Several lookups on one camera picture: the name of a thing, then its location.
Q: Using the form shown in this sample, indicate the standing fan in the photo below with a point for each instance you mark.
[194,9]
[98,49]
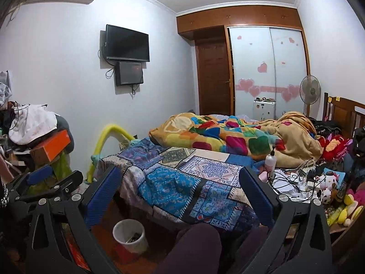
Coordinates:
[310,90]

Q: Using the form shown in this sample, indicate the colourful heart print blanket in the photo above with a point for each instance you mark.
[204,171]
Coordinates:
[228,137]

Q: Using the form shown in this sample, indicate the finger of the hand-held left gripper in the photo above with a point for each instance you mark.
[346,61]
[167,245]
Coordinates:
[68,181]
[40,174]

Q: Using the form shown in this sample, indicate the orange box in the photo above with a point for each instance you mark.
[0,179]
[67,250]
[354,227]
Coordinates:
[52,145]

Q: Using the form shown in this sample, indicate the red packet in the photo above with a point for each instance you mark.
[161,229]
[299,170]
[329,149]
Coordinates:
[75,248]

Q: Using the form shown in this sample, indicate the white cloth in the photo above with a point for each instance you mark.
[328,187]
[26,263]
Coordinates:
[34,122]

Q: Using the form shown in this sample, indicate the white plastic bucket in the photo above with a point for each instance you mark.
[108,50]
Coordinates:
[134,245]

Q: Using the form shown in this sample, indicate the black clothing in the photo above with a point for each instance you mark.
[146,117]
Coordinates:
[328,127]

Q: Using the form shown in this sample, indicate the person's leg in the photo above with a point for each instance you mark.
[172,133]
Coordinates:
[194,248]
[253,248]

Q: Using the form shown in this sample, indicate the small white cabinet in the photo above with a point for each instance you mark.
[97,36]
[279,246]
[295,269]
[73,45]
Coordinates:
[265,110]

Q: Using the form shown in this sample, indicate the black wall television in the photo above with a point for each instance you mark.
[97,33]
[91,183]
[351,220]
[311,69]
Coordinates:
[127,44]

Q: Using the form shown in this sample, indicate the blue patterned quilt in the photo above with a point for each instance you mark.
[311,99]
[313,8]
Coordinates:
[182,182]

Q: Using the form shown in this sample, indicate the green cloth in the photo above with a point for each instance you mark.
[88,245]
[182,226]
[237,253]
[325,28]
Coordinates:
[60,164]

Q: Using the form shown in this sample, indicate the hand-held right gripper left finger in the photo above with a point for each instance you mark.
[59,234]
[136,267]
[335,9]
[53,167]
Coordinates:
[101,197]

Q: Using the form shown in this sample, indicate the red plush toy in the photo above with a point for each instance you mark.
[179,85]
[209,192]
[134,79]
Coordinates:
[335,147]

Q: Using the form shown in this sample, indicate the white pump lotion bottle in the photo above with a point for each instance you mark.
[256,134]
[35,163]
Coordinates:
[271,161]

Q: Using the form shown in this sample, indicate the brown wooden door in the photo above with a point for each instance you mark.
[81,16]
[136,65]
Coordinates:
[214,77]

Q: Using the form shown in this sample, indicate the small black wall monitor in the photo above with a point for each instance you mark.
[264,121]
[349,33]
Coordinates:
[129,73]

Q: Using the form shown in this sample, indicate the white wardrobe pink heart stickers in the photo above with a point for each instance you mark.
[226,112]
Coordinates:
[256,57]

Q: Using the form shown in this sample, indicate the wooden headboard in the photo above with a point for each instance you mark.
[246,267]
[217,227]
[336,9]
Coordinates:
[342,111]

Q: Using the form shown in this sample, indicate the dark grey bundle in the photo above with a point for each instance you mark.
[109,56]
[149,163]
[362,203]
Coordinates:
[64,125]

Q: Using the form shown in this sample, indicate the wooden overhead cabinet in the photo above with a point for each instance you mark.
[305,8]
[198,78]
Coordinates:
[236,17]

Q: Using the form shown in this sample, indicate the pink soft item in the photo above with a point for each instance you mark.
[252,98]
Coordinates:
[263,177]

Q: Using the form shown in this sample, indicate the yellow foam tube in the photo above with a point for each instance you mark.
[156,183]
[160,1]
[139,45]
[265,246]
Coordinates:
[104,139]

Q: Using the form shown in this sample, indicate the person's left leg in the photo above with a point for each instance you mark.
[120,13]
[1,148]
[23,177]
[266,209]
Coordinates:
[194,248]

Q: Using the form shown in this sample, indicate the pile of clothes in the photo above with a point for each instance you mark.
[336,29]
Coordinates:
[5,105]

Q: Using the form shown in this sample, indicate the person's right leg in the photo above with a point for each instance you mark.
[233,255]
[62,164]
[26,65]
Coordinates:
[253,248]

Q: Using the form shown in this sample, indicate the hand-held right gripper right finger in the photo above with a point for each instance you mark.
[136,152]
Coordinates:
[256,197]

